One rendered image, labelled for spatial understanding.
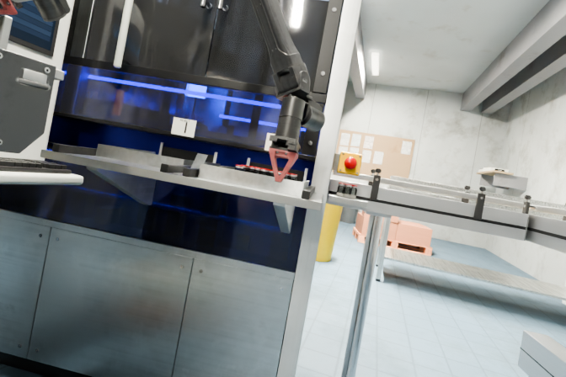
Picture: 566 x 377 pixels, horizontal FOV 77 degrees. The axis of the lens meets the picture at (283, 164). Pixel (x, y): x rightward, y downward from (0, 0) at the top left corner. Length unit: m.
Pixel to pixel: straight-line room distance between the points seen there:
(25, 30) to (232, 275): 1.01
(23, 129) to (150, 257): 0.77
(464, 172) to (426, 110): 1.64
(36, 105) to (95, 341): 1.02
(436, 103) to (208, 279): 8.19
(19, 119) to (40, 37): 0.73
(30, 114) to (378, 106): 8.54
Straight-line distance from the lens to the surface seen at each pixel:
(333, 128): 1.22
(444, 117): 9.06
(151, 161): 1.06
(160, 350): 1.47
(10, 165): 1.18
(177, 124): 1.32
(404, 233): 6.08
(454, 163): 8.97
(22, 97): 0.74
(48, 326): 1.66
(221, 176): 0.89
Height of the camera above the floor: 0.94
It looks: 1 degrees up
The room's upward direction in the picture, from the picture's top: 10 degrees clockwise
